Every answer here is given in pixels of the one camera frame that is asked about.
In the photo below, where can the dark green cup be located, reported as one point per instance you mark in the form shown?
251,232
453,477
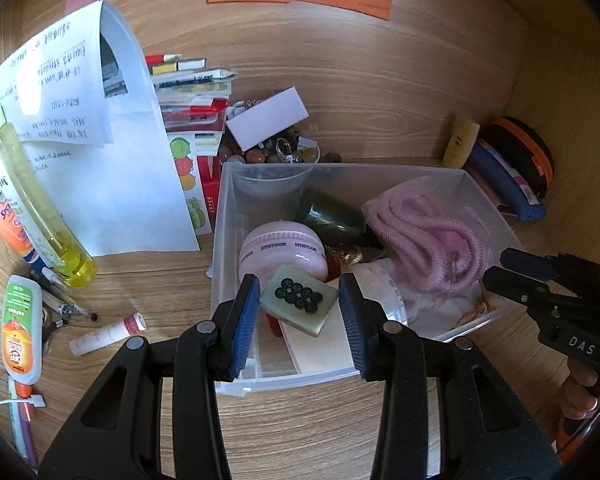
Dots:
336,222

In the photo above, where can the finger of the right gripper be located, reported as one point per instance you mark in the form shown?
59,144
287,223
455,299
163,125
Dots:
516,287
522,259

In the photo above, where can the white lip balm stick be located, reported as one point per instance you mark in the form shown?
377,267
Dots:
109,334

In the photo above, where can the white drawstring cloth pouch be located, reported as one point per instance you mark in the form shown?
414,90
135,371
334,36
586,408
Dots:
434,313

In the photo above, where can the stack of books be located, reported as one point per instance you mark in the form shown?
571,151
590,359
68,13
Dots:
192,97

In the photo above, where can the yellow liquid bottle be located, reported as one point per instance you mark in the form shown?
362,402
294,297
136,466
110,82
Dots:
47,232

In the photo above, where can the small white box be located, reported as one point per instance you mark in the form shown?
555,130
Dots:
271,116

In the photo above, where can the fruit sticker sheet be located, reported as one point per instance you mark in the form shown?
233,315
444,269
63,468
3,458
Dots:
183,150

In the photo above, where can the clear plastic storage bin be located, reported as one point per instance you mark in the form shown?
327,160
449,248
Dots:
252,195

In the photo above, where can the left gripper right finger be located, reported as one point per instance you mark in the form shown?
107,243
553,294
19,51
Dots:
357,316

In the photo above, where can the black orange round case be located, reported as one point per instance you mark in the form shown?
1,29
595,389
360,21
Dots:
523,149

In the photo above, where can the person's right hand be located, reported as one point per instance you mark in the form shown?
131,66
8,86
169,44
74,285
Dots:
575,400

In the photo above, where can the white folded paper sheet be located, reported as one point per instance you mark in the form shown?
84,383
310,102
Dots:
82,103

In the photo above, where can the orange white glue bottle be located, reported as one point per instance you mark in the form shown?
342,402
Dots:
21,333

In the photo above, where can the orange sunscreen tube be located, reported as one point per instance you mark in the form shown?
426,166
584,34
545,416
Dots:
13,234

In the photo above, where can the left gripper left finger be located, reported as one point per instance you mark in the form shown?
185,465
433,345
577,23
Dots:
242,322

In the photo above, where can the translucent plastic jar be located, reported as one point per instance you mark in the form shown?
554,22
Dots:
377,284

